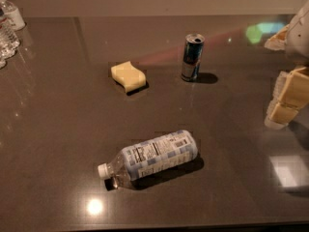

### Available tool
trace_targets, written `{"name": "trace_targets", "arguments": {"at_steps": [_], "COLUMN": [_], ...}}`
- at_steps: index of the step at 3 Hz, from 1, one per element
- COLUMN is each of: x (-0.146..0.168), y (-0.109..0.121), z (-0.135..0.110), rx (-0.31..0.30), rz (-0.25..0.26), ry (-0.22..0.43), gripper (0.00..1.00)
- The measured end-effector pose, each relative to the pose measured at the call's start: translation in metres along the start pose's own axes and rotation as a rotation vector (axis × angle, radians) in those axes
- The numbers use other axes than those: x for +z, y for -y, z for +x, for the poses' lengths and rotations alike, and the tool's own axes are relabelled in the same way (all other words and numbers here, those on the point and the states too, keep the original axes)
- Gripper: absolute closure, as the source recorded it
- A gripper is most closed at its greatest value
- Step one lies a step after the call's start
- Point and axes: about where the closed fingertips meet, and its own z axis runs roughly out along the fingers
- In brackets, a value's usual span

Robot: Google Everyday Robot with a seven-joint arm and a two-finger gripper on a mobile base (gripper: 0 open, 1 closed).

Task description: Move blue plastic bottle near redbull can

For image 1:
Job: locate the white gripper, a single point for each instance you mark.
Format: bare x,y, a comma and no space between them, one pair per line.
299,38

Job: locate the blue label plastic bottle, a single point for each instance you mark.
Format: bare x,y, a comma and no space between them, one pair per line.
148,158

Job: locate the redbull can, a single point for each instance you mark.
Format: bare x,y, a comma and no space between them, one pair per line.
192,54

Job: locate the clear water bottle white label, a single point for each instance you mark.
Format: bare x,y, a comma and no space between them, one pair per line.
13,14

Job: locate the yellow sponge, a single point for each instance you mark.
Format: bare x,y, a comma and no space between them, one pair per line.
128,76

